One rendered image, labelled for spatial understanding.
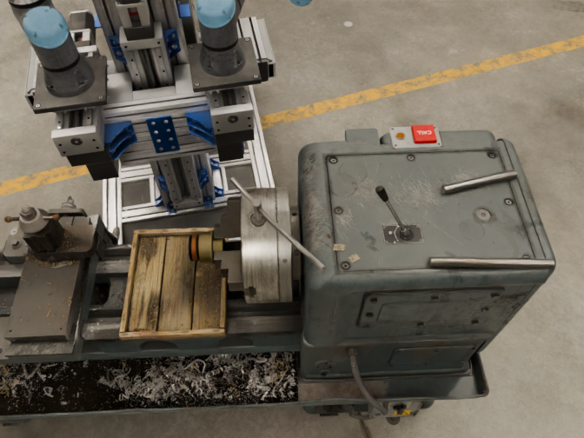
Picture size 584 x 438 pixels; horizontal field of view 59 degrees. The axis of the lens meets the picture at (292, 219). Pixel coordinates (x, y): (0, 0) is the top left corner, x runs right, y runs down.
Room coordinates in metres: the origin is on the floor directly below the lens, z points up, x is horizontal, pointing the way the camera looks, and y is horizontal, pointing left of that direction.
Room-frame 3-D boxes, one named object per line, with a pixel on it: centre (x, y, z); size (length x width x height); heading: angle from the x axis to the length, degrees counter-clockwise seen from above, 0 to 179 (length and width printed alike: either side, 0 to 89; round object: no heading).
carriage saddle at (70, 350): (0.71, 0.75, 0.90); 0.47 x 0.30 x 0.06; 3
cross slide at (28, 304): (0.73, 0.71, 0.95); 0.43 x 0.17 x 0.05; 3
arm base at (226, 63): (1.40, 0.23, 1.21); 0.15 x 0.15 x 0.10
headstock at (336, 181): (0.77, -0.32, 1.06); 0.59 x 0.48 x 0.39; 93
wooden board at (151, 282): (0.72, 0.35, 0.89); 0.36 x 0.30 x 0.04; 3
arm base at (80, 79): (1.30, 0.72, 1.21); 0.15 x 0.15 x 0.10
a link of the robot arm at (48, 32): (1.31, 0.72, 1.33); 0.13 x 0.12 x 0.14; 32
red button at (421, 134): (0.98, -0.36, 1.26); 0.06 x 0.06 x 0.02; 3
